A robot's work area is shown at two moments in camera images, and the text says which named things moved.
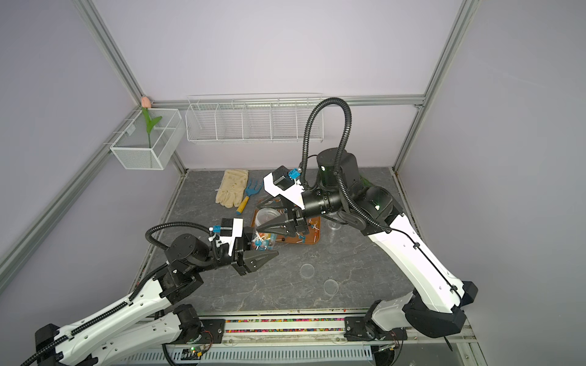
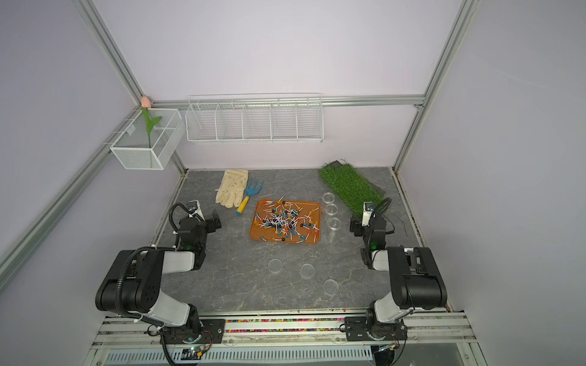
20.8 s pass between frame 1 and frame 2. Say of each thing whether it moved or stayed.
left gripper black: moved
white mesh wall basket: stayed
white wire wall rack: stayed
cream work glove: stayed
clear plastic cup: moved
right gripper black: moved
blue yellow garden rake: stayed
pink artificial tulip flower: stayed
